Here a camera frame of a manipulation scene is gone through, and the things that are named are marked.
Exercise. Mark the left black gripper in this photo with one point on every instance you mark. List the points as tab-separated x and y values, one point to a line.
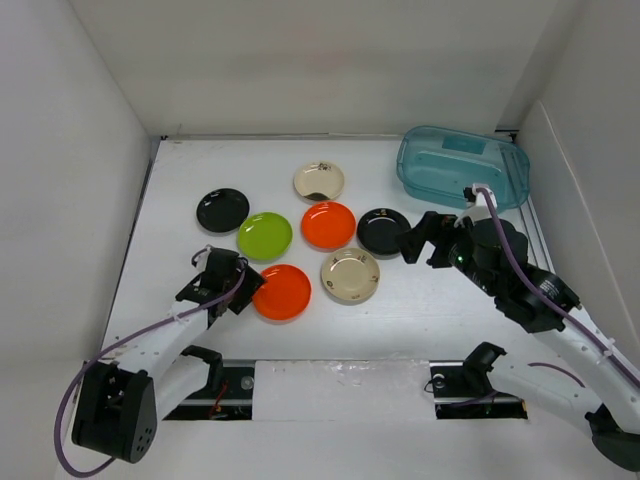
250	283

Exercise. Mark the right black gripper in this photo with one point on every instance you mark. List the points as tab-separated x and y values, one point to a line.
412	241

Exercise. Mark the black plate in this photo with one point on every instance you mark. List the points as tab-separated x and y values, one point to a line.
222	210
377	230

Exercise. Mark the orange plate front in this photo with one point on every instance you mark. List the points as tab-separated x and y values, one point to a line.
286	293

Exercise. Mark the orange plate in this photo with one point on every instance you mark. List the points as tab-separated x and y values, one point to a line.
286	293
328	225

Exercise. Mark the green plate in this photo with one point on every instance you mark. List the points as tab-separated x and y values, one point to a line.
265	236

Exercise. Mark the cream plate with characters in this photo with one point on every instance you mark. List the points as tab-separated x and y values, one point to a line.
350	275

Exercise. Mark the cream plate dark smudge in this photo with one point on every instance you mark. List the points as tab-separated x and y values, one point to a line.
319	181

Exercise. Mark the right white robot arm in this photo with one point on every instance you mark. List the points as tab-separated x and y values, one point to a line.
493	255

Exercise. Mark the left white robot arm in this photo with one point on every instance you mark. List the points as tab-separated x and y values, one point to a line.
135	383

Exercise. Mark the teal plastic bin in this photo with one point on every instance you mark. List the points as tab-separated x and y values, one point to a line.
436	164

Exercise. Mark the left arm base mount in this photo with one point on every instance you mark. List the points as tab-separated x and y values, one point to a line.
230	399

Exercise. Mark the metal side rail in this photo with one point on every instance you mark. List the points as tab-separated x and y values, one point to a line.
539	253

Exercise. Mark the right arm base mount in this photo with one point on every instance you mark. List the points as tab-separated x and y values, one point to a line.
455	399

